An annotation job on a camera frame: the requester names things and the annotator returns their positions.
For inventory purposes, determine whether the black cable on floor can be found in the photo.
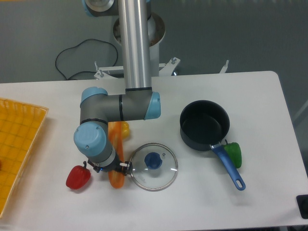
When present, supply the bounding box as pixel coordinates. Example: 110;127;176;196
55;38;119;80

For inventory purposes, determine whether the glass lid blue knob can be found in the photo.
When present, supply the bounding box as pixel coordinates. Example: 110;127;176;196
130;143;179;192

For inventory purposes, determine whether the black device at edge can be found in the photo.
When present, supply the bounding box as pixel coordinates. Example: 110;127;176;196
296;194;308;219

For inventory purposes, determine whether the long orange baguette bread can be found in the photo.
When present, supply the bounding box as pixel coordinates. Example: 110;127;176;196
108;122;125;189

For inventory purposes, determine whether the yellow bell pepper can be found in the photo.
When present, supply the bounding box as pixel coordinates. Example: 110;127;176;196
121;121;130;139

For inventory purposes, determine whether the red bell pepper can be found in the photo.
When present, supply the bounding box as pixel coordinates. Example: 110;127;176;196
65;161;91;190

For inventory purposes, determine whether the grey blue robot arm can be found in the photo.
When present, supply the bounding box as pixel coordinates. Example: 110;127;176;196
74;0;161;175

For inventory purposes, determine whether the dark pot blue handle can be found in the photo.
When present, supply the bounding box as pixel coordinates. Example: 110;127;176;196
180;100;246;191

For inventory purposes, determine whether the yellow plastic basket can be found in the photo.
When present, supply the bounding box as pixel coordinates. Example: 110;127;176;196
0;98;49;217

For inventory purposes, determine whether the green bell pepper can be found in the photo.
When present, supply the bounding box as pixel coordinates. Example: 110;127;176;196
223;139;242;168

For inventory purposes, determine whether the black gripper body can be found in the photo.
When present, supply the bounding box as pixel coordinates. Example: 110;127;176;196
95;159;122;172

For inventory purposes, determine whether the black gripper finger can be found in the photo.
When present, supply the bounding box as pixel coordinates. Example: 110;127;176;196
87;159;99;171
120;161;133;176

